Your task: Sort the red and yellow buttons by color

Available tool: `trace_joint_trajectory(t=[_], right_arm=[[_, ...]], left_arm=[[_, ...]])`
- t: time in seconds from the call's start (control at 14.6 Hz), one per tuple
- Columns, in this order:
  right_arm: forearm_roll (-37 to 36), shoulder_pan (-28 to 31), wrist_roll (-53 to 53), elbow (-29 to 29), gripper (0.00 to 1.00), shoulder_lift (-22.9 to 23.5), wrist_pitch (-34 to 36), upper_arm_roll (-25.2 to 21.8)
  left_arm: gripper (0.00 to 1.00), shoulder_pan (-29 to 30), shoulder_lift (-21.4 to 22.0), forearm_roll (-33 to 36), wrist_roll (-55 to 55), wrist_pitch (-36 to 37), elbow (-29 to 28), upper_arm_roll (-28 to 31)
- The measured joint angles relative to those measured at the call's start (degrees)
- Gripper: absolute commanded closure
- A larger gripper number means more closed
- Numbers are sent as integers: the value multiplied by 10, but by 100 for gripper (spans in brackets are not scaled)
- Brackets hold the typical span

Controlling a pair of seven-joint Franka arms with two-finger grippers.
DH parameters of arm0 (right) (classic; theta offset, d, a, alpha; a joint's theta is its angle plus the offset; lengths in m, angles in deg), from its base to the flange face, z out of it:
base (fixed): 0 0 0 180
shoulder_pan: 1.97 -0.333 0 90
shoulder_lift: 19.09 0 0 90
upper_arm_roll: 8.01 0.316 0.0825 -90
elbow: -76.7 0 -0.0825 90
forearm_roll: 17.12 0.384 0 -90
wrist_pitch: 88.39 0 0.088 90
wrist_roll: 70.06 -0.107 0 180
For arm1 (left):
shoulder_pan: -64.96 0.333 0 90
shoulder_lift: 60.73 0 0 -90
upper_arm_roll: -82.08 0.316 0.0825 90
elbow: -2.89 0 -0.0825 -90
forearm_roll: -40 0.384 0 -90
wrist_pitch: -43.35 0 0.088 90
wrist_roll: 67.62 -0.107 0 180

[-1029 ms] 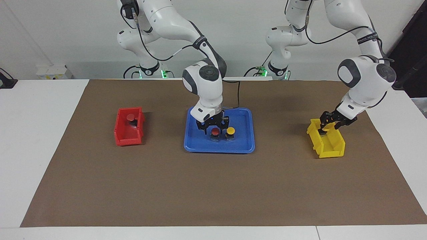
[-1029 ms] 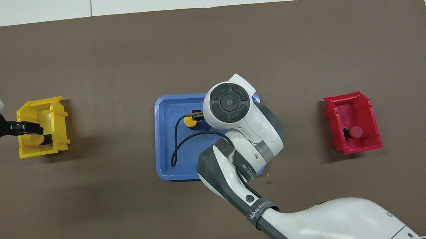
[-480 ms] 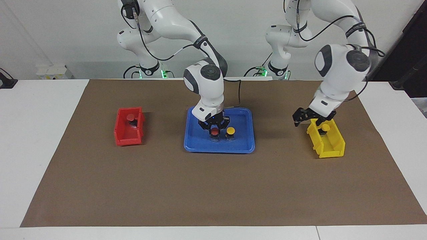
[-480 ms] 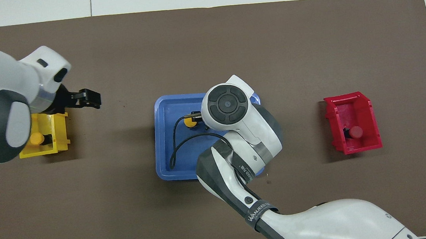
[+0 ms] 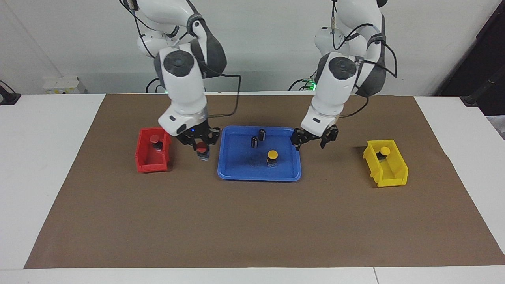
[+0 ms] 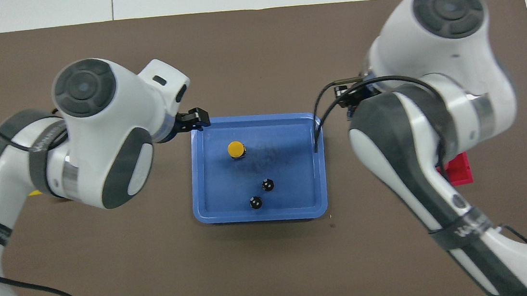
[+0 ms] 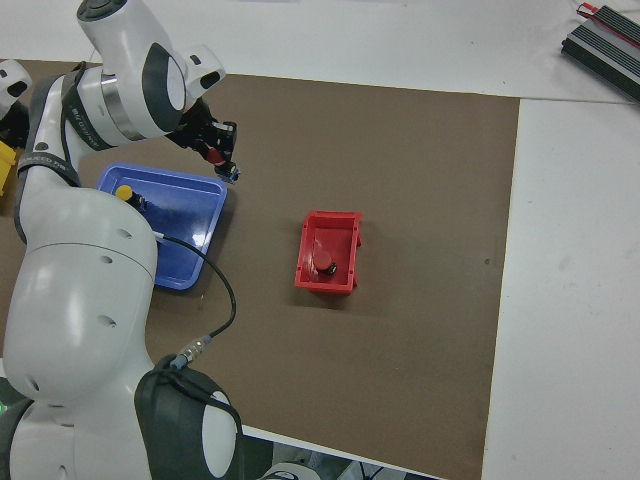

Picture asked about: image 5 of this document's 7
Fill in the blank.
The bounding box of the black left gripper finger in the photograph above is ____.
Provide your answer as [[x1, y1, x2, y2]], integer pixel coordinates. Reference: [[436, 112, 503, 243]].
[[290, 128, 312, 152], [320, 125, 339, 149]]

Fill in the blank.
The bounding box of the blue plastic tray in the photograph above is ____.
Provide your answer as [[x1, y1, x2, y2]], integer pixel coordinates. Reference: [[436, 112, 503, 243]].
[[217, 126, 302, 182]]

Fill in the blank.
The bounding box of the red plastic bin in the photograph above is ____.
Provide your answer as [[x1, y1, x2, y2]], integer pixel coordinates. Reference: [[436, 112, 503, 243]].
[[135, 127, 172, 174]]

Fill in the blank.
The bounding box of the yellow plastic bin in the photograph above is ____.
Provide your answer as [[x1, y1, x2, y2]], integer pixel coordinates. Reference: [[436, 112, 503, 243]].
[[363, 139, 409, 187]]

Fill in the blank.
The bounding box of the brown table mat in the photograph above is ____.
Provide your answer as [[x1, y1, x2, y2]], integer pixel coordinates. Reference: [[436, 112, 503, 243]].
[[24, 93, 505, 269]]

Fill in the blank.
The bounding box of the white power strip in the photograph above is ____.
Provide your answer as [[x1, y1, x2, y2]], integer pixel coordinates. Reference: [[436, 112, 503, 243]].
[[42, 76, 88, 95]]

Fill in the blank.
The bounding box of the black stand pole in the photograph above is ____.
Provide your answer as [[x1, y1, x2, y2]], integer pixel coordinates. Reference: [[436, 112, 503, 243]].
[[461, 67, 505, 107]]

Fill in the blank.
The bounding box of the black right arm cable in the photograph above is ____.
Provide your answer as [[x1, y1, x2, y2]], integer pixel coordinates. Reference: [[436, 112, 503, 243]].
[[120, 0, 242, 119]]

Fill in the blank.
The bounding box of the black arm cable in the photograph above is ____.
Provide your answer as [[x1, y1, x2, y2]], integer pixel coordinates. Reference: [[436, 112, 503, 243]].
[[120, 0, 242, 119], [331, 0, 398, 119]]

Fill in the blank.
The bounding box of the black left base cable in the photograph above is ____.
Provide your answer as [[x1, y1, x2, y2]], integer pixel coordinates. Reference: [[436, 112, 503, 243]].
[[287, 70, 317, 92]]

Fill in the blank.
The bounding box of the black base cable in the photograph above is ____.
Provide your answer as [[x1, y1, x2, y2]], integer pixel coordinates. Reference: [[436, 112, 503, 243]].
[[287, 70, 317, 92], [145, 77, 165, 94]]

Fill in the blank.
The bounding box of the black right base cable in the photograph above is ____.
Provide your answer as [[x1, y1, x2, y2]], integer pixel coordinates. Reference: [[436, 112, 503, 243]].
[[145, 77, 165, 94]]

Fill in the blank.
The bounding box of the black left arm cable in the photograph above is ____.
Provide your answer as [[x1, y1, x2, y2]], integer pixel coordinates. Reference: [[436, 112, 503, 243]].
[[331, 0, 398, 119]]

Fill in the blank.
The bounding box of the black clamp mount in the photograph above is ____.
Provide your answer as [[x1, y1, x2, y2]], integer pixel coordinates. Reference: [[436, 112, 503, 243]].
[[0, 80, 21, 106]]

